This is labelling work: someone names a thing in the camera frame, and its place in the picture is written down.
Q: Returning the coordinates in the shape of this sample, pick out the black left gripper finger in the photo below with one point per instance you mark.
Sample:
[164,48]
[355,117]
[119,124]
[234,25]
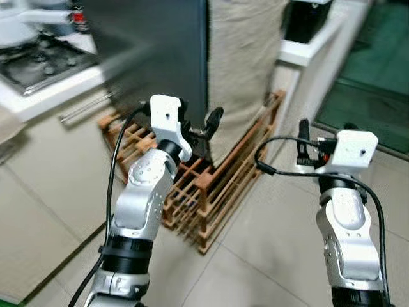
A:
[185,114]
[214,121]

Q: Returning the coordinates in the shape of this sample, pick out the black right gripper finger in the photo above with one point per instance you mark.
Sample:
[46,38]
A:
[351,127]
[305,141]

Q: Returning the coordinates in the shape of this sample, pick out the dark grey fridge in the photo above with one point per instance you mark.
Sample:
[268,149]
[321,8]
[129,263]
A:
[153,51]

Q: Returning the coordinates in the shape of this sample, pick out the narrow beige cabinet white top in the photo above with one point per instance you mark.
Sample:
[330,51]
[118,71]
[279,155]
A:
[303,89]

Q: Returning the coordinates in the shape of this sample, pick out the glass sliding door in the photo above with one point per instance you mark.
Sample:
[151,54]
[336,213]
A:
[370,77]

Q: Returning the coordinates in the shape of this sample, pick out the wooden wine rack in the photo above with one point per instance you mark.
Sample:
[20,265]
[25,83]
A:
[217,185]

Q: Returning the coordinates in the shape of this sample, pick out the hanging beige towel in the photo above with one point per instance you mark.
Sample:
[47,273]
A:
[246,70]

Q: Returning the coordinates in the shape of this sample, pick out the black countertop appliance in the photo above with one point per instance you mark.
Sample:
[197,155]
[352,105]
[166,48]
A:
[307,19]

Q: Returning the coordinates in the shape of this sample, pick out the dark sauce bottle red label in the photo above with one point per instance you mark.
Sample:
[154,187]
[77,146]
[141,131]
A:
[78,18]

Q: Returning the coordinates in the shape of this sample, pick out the steel gas stove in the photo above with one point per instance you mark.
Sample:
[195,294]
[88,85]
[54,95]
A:
[45,64]

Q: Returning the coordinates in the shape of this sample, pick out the beige kitchen counter cabinet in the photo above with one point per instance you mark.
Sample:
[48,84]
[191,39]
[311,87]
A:
[45,192]

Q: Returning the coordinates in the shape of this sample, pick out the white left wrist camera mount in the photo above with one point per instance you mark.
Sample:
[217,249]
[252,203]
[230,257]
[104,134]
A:
[167,121]

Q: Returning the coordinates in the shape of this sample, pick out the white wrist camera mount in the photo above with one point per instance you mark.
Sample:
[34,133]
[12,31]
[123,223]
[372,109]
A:
[351,152]
[167,121]

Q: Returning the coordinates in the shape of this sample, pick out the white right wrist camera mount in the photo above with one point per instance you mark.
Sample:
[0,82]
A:
[351,152]

